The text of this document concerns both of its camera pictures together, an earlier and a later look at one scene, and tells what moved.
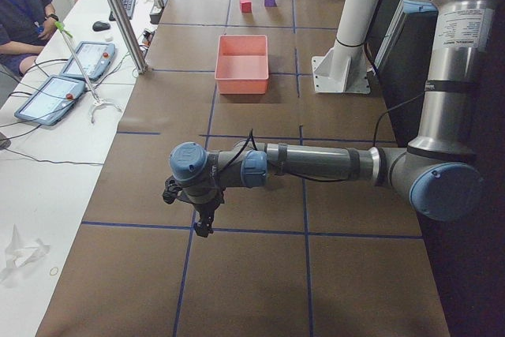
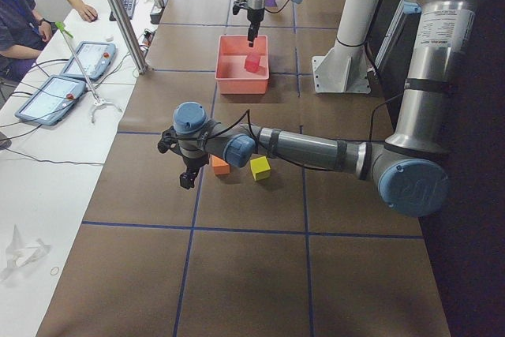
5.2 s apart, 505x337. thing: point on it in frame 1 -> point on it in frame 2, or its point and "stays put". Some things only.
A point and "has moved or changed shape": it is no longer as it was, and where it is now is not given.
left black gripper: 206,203 -> 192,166
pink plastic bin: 241,64 stays put
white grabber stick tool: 99,101 stays put
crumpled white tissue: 19,253 stays put
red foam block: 245,5 has moved or changed shape
